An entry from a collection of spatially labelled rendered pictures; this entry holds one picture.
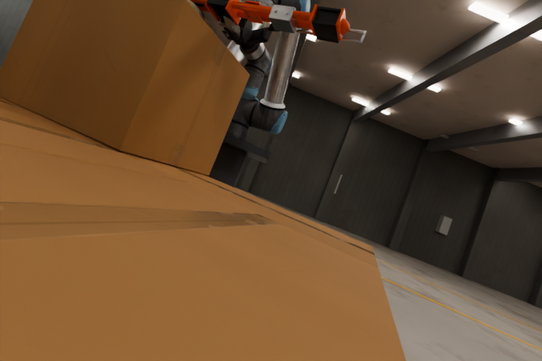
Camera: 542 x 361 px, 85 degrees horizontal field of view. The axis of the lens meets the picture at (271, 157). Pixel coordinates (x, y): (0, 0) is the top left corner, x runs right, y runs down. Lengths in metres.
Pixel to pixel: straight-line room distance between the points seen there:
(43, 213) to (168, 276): 0.08
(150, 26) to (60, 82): 0.31
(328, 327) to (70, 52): 0.96
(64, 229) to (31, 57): 0.99
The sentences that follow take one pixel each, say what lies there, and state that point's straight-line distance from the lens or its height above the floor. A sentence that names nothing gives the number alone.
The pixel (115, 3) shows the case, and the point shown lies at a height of 0.90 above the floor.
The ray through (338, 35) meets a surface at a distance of 0.89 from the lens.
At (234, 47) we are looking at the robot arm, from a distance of 1.36.
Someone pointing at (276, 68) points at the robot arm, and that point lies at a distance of 1.63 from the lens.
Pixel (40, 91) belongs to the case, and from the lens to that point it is 1.06.
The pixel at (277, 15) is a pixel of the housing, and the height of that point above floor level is 1.06.
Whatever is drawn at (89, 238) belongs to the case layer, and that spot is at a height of 0.54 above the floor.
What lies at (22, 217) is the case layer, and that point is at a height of 0.54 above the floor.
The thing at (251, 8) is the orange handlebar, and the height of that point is 1.07.
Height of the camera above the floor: 0.61
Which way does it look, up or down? 4 degrees up
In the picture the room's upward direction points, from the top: 22 degrees clockwise
